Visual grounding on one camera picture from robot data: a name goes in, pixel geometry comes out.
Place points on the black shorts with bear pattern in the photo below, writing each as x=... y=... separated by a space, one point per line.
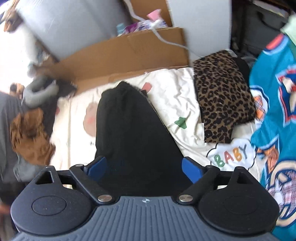
x=142 y=157

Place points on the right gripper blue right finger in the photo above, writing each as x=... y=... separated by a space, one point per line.
x=193 y=170

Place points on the small bear plush toy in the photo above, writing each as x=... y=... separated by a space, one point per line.
x=16 y=90

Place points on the teal printed blanket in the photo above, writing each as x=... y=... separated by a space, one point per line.
x=272 y=84

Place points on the leopard print folded garment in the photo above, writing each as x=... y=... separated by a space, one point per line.
x=223 y=96

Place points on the brown crumpled garment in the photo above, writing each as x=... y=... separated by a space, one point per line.
x=29 y=139

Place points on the detergent bottles by wall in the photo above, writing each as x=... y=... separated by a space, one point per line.
x=155 y=21

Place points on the cream bear print bedsheet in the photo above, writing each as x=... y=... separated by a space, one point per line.
x=171 y=92

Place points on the light blue denim jeans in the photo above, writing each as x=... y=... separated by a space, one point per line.
x=24 y=171

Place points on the grey neck pillow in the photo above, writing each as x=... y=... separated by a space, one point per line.
x=40 y=90

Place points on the flattened brown cardboard box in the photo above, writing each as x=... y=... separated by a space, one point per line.
x=99 y=63

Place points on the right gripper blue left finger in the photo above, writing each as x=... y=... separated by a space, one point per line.
x=96 y=169

